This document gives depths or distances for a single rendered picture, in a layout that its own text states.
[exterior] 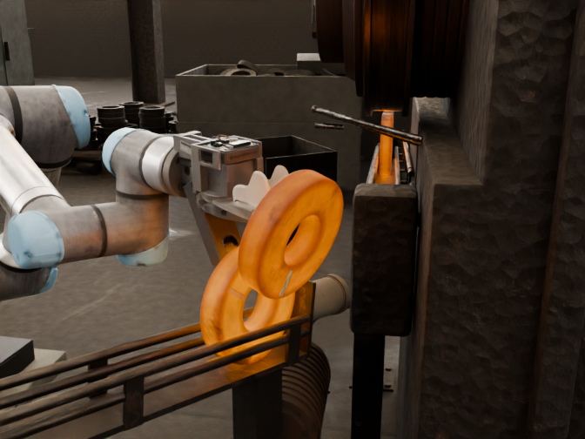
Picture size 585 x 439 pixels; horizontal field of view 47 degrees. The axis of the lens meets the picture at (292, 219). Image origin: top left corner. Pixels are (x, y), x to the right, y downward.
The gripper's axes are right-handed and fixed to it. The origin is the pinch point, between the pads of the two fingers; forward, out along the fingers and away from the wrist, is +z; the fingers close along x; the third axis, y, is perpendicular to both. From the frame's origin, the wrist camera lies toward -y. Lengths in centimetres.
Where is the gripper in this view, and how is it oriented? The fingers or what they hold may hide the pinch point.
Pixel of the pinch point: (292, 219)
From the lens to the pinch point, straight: 76.4
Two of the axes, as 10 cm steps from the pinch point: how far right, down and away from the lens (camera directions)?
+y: 0.0, -9.4, -3.3
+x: 6.9, -2.4, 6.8
